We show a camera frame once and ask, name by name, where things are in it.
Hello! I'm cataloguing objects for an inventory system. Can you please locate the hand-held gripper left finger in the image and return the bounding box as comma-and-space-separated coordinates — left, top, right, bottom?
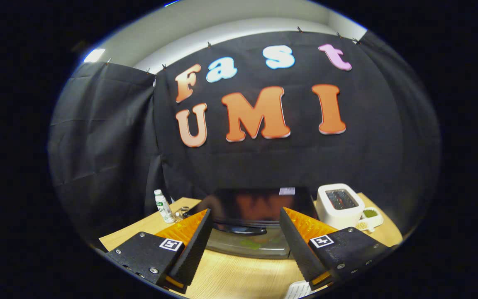
104, 208, 213, 294

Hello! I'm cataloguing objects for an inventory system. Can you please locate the black backdrop cloth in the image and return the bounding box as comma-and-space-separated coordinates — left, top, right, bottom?
48, 31, 443, 250

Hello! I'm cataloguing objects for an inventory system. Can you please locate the white food tray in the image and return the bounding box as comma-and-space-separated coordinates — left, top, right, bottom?
284, 281, 315, 299

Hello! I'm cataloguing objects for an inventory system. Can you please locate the white toaster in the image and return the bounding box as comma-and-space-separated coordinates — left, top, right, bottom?
316, 183, 366, 230

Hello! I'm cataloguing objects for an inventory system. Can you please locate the white divided bean dish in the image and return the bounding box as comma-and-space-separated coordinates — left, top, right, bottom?
355, 207, 384, 232

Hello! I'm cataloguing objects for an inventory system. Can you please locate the black toaster oven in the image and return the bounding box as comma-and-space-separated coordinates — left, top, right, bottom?
185, 187, 318, 260

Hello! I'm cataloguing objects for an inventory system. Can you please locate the small ceiling light panel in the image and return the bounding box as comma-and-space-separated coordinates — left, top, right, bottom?
83, 49, 106, 64

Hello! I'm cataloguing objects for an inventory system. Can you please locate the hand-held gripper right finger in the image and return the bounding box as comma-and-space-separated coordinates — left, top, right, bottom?
279, 207, 390, 290

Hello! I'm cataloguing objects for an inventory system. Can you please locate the white bottle green label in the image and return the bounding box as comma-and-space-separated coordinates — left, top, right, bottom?
154, 189, 175, 224

